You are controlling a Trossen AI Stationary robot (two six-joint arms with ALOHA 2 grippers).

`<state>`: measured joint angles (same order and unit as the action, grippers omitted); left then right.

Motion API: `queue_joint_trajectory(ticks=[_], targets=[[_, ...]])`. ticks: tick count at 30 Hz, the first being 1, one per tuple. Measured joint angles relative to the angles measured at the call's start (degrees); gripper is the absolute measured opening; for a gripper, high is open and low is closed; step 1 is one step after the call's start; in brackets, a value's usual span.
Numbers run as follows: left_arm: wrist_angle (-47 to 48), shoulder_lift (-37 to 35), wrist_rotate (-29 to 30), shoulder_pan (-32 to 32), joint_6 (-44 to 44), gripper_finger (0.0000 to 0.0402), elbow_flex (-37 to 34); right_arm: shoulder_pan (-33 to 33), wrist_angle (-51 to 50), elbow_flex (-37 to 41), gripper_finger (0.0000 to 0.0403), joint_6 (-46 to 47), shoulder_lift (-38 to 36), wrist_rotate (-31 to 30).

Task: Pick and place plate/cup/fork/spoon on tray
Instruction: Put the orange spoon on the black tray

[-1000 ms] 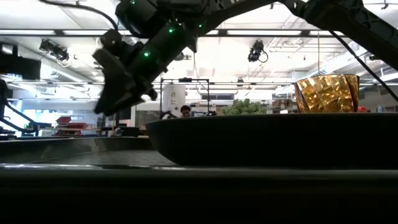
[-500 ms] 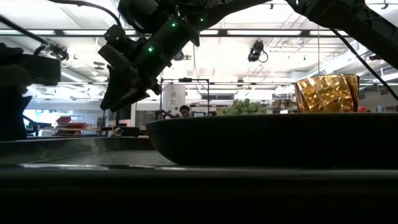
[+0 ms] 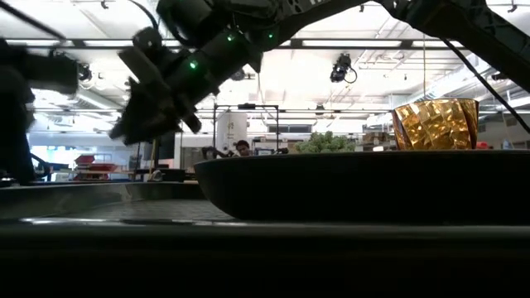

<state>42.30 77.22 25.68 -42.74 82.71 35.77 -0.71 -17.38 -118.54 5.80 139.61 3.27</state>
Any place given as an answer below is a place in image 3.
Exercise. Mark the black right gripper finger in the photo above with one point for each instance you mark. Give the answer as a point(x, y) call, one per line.
point(136, 111)
point(161, 124)

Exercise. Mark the large black bowl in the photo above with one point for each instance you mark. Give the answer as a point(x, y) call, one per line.
point(352, 186)

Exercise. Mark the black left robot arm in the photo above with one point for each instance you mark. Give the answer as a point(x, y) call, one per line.
point(12, 124)

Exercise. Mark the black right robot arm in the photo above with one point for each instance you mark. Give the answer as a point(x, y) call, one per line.
point(455, 20)

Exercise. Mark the black rectangular serving tray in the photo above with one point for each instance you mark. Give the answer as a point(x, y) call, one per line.
point(145, 211)

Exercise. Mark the black computer monitor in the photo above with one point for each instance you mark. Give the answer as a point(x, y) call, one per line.
point(166, 147)

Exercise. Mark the red plastic storage bin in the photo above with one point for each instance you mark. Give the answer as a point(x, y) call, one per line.
point(85, 159)
point(101, 167)

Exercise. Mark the person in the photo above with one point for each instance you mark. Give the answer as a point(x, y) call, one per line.
point(243, 148)

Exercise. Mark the green artificial potted plant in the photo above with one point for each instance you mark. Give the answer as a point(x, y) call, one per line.
point(325, 142)

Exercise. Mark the LED light bar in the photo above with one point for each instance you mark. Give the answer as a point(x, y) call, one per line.
point(352, 43)

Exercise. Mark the small red object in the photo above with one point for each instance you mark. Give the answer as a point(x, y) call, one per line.
point(482, 145)

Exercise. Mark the black ceiling-mounted camera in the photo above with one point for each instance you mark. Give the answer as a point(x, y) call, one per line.
point(239, 76)
point(85, 73)
point(341, 68)

